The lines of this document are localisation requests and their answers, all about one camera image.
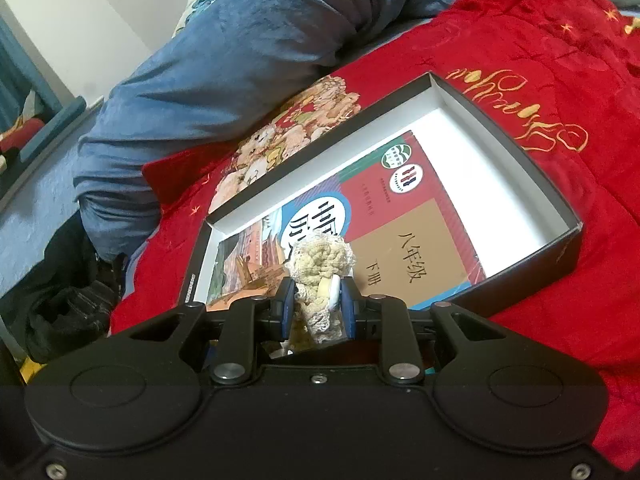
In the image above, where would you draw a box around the light blue bed sheet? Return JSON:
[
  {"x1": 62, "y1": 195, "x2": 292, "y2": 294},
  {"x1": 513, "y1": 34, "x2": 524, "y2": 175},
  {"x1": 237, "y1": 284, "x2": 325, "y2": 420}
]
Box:
[{"x1": 0, "y1": 157, "x2": 101, "y2": 291}]

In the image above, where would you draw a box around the teal window frame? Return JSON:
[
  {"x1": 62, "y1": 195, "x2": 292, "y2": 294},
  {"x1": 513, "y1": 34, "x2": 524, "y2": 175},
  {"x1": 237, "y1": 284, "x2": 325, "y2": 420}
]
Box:
[{"x1": 0, "y1": 12, "x2": 102, "y2": 163}]

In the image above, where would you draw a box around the red printed blanket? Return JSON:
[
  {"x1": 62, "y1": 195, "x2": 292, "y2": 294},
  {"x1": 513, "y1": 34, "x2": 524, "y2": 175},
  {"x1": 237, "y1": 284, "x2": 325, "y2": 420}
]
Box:
[{"x1": 107, "y1": 0, "x2": 640, "y2": 471}]

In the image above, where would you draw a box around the colourful textbook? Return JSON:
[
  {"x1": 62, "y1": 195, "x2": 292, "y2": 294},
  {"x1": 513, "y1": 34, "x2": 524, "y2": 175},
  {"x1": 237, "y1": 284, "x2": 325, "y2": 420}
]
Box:
[{"x1": 206, "y1": 129, "x2": 487, "y2": 313}]

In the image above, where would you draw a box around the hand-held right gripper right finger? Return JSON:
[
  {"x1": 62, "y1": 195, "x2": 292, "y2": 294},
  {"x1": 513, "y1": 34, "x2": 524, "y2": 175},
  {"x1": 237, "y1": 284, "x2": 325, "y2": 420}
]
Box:
[{"x1": 340, "y1": 277, "x2": 506, "y2": 386}]

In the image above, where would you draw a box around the black cardboard box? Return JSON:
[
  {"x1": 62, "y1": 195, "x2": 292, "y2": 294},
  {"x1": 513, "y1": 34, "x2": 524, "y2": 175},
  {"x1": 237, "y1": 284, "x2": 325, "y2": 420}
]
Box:
[{"x1": 181, "y1": 72, "x2": 584, "y2": 323}]

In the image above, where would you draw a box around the floral pillow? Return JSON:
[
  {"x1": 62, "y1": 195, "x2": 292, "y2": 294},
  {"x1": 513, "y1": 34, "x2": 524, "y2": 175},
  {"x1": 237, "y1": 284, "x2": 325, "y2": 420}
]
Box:
[{"x1": 171, "y1": 0, "x2": 232, "y2": 38}]

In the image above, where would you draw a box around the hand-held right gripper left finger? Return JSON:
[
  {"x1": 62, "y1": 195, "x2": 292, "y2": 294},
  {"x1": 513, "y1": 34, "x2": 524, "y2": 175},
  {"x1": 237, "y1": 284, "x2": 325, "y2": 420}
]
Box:
[{"x1": 120, "y1": 277, "x2": 296, "y2": 386}]

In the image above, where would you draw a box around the black clothing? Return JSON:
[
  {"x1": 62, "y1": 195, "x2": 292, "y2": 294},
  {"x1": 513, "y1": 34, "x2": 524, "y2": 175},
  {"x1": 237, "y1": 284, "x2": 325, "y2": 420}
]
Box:
[{"x1": 0, "y1": 210, "x2": 128, "y2": 366}]

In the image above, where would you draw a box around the beige crochet scrunchie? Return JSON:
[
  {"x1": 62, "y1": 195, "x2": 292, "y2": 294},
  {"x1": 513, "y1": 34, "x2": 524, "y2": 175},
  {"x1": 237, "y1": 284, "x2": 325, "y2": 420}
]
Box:
[{"x1": 283, "y1": 234, "x2": 357, "y2": 347}]

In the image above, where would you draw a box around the blue velvet blanket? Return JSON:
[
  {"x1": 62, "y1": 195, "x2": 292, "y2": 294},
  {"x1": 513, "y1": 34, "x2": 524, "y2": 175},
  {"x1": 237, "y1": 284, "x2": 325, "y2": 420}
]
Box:
[{"x1": 72, "y1": 0, "x2": 481, "y2": 263}]

